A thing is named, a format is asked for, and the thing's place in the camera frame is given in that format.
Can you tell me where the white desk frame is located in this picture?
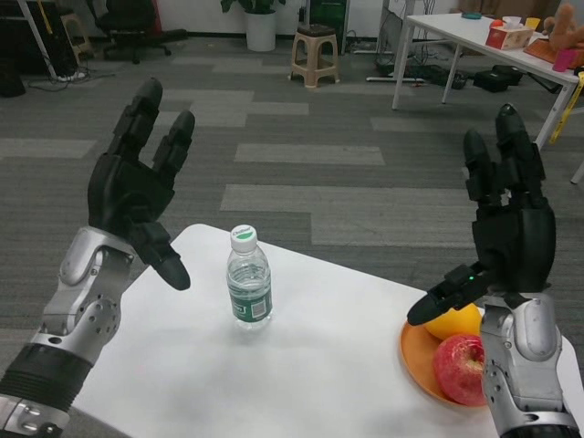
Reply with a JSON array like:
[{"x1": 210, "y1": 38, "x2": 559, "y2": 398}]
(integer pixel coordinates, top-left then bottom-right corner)
[{"x1": 0, "y1": 0, "x2": 62, "y2": 81}]

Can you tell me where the orange round plate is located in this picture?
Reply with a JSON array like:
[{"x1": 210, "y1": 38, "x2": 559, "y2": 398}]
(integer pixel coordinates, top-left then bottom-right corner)
[{"x1": 400, "y1": 319, "x2": 488, "y2": 408}]

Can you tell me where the white plant pot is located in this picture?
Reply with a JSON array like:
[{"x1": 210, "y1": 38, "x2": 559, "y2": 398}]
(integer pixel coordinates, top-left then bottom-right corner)
[{"x1": 244, "y1": 10, "x2": 277, "y2": 52}]

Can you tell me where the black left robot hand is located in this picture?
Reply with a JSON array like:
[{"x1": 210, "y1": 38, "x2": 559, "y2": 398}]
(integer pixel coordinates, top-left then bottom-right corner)
[{"x1": 86, "y1": 77, "x2": 197, "y2": 291}]

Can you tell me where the red apple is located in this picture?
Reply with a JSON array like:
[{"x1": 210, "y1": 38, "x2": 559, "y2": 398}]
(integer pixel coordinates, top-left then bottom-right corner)
[{"x1": 433, "y1": 334, "x2": 487, "y2": 407}]

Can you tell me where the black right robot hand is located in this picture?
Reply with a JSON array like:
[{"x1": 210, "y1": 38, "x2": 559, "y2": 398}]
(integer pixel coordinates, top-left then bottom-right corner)
[{"x1": 406, "y1": 103, "x2": 558, "y2": 327}]

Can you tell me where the beige plastic stool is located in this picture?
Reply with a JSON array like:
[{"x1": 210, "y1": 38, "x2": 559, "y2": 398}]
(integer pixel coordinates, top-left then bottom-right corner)
[{"x1": 289, "y1": 25, "x2": 341, "y2": 90}]

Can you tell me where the pink plastic cup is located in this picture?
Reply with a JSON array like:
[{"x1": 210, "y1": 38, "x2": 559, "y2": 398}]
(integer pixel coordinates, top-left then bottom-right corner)
[{"x1": 552, "y1": 48, "x2": 574, "y2": 73}]

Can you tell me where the black green cabinet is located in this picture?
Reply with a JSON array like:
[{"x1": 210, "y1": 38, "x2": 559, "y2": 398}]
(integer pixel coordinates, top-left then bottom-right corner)
[{"x1": 307, "y1": 0, "x2": 351, "y2": 43}]

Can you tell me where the white desk with cables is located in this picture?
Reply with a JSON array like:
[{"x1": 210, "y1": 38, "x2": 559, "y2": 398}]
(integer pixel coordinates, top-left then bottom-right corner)
[{"x1": 366, "y1": 0, "x2": 430, "y2": 84}]

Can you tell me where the yellow orange fruit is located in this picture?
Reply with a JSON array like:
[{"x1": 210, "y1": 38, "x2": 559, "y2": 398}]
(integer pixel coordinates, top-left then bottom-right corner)
[{"x1": 423, "y1": 303, "x2": 483, "y2": 340}]

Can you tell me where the black office chair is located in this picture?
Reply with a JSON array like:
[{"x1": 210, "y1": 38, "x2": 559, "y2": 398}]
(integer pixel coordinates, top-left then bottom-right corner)
[{"x1": 93, "y1": 0, "x2": 189, "y2": 65}]

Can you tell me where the black bag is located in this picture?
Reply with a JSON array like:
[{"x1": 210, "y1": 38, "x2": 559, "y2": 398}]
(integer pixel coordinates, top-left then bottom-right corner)
[{"x1": 472, "y1": 65, "x2": 524, "y2": 93}]

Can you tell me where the orange plush toy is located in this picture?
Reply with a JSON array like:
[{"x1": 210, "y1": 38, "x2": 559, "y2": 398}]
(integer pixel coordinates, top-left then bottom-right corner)
[{"x1": 542, "y1": 3, "x2": 584, "y2": 52}]

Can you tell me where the white long table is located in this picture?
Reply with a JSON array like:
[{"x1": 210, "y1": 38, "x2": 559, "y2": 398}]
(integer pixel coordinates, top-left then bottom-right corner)
[{"x1": 391, "y1": 13, "x2": 584, "y2": 184}]

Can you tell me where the red tissue box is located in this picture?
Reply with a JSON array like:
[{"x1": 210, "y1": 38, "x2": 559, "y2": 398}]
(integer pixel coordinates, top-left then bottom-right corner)
[{"x1": 485, "y1": 26, "x2": 535, "y2": 50}]

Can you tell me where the clear water bottle green label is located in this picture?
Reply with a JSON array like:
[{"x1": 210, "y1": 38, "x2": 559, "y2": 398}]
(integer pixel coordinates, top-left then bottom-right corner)
[{"x1": 226, "y1": 224, "x2": 274, "y2": 332}]

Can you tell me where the yellow hanging strap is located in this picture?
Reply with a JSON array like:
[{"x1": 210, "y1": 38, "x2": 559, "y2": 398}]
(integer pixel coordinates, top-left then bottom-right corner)
[{"x1": 549, "y1": 70, "x2": 584, "y2": 144}]

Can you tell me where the small wooden stool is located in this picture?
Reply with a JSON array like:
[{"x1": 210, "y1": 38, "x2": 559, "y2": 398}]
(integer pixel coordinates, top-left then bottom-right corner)
[{"x1": 59, "y1": 12, "x2": 95, "y2": 65}]

